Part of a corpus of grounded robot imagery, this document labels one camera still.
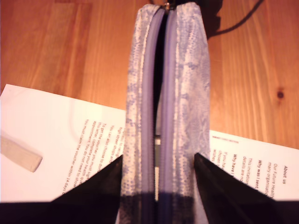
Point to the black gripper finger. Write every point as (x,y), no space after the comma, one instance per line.
(98,189)
(222,186)

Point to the purple snakeskin zip pouch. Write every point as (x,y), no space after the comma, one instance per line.
(187,81)

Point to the black zipper pull with eyelet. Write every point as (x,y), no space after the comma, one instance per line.
(167,5)

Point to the printed white paper sheet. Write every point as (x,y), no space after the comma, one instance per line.
(46,116)

